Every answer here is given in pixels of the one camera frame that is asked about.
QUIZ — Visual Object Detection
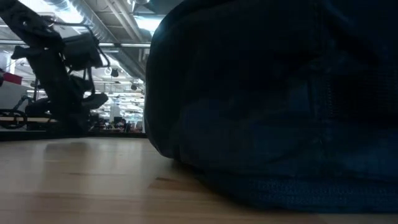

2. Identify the navy blue backpack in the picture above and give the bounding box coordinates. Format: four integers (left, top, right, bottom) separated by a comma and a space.
144, 0, 398, 215

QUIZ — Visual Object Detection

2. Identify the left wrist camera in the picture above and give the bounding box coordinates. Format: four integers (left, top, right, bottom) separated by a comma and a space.
63, 32, 104, 72

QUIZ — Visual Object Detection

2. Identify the background robot workstation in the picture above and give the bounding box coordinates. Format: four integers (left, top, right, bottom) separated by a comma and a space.
0, 93, 57, 131

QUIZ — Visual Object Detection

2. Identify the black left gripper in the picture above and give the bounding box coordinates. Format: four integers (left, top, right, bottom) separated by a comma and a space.
11, 45, 109, 134

